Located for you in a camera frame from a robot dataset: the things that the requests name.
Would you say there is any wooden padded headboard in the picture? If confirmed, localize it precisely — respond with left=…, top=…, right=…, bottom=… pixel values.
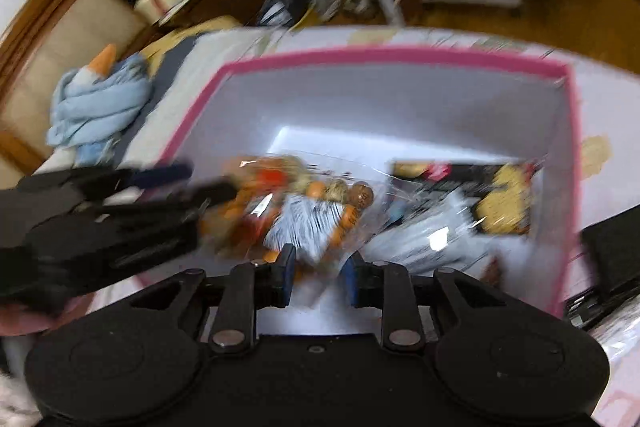
left=0, top=0, right=151, bottom=172

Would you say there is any pink cardboard box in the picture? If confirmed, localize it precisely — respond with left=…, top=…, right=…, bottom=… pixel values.
left=135, top=48, right=583, bottom=318

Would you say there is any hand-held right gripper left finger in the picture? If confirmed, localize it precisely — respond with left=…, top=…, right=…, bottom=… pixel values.
left=129, top=244, right=297, bottom=355

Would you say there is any white crinkled snack packet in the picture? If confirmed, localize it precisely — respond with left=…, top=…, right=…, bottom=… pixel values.
left=360, top=192, right=501, bottom=278

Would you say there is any black floor bag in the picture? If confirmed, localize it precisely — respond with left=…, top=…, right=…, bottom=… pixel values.
left=257, top=0, right=312, bottom=28

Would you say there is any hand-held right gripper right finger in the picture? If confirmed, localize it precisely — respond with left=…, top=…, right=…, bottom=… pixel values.
left=342, top=252, right=506, bottom=353

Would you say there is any floral bed sheet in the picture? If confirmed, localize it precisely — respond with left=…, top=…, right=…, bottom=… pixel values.
left=0, top=27, right=640, bottom=427

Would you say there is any clear bag of orange snacks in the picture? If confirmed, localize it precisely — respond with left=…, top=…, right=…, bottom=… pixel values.
left=200, top=154, right=396, bottom=288

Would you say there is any light blue cloth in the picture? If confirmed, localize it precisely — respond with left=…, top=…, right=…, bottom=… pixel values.
left=46, top=44, right=153, bottom=165

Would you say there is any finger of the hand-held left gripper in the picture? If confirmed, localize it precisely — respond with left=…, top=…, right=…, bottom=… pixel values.
left=99, top=178, right=240, bottom=234
left=69, top=162, right=195, bottom=204

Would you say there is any black case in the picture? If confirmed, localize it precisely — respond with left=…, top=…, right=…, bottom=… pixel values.
left=565, top=207, right=640, bottom=328

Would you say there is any person's left hand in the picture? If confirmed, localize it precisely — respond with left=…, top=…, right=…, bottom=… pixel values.
left=0, top=301, right=85, bottom=339

